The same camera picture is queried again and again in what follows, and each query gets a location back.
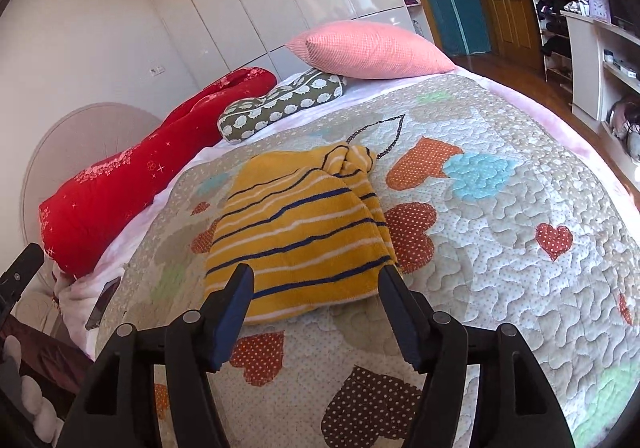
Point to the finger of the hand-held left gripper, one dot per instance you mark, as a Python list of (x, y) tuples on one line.
[(22, 273)]

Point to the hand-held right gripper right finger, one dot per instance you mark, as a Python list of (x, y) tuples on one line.
[(400, 318)]

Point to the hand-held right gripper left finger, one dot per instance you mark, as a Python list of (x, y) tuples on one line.
[(231, 323)]

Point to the yellow striped knit top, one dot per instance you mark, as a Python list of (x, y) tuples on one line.
[(295, 228)]

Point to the smartphone in brown case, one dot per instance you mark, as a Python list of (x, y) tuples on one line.
[(102, 303)]

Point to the heart print quilt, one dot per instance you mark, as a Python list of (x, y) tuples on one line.
[(500, 253)]

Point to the round beige headboard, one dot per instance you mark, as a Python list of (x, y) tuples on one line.
[(75, 148)]

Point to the red patterned pillow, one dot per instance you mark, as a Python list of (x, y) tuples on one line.
[(140, 173)]

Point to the olive hedgehog print bolster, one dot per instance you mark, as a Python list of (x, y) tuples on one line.
[(285, 100)]

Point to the pink ribbed pillow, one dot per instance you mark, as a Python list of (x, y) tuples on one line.
[(370, 50)]

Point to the desk shelf unit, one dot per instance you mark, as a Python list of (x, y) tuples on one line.
[(585, 63)]

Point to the cluttered shelf rack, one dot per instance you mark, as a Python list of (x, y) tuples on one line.
[(550, 3)]

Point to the wall socket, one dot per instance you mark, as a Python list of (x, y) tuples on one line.
[(157, 71)]

